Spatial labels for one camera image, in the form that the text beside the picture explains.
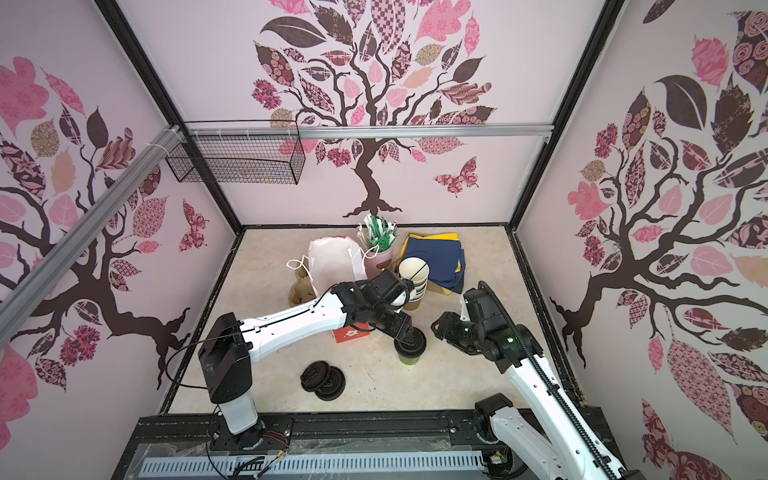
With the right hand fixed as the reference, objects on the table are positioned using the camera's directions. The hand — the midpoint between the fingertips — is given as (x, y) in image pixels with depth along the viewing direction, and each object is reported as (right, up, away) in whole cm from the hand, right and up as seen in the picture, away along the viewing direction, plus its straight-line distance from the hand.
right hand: (438, 326), depth 75 cm
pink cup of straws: (-18, +25, +23) cm, 38 cm away
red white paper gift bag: (-30, +17, +15) cm, 37 cm away
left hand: (-9, -3, +3) cm, 10 cm away
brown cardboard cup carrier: (-42, +7, +21) cm, 47 cm away
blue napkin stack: (+7, +17, +28) cm, 34 cm away
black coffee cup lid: (-7, -6, +2) cm, 9 cm away
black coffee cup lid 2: (-33, -15, +4) cm, 36 cm away
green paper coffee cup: (-7, -12, +7) cm, 15 cm away
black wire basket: (-77, +57, +47) cm, 106 cm away
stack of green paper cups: (-5, +14, +4) cm, 16 cm away
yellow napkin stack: (+9, +25, +36) cm, 45 cm away
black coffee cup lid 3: (-28, -18, +4) cm, 34 cm away
